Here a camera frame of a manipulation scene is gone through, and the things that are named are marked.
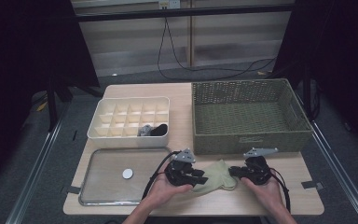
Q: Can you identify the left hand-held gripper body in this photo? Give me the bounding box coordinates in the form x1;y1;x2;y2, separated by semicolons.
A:
163;147;198;188

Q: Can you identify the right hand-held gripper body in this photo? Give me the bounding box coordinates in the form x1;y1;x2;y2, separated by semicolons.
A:
242;147;280;187

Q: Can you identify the black sock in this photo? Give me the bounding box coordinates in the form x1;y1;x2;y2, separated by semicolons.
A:
149;123;169;137

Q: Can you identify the grey sock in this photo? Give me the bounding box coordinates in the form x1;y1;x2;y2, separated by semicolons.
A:
137;124;154;137

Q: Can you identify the cream divided storage box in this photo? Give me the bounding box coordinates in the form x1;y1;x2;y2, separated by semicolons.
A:
87;96;171;149

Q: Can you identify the green woven basket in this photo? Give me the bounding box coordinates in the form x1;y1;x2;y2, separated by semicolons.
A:
191;77;313;156

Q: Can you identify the clear plastic lid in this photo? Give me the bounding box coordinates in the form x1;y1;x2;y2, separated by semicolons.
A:
78;147;172;207

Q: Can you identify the person's left hand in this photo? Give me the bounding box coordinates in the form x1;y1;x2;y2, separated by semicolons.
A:
148;172;194;205

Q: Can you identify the person's right hand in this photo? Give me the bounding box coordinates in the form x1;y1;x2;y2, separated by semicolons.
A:
241;176;285;213

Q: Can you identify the grey tape piece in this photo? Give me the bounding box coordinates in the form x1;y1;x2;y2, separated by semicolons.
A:
301;180;325;190
61;185;82;195

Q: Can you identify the black curtain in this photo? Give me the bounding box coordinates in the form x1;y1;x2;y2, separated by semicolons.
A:
269;0;358;157
0;0;101;194

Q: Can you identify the black metal stand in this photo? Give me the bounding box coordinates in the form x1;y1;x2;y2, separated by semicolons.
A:
46;73;73;133

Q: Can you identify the black horizontal bar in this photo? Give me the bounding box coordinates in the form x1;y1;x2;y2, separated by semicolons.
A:
74;3;296;22

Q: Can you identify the right hand-held gripper cable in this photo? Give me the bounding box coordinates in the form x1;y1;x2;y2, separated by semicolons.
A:
269;168;292;215

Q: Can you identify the metal floor rail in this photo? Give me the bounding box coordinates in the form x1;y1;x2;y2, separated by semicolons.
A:
5;116;65;224
293;90;358;224

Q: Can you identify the beige vertical post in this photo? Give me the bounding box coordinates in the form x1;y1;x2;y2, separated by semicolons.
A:
187;0;196;68

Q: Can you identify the black floor cable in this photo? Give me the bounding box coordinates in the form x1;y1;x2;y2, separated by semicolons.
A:
157;17;278;81

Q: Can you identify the white wall outlet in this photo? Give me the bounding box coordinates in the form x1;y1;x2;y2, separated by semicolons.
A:
158;0;181;9

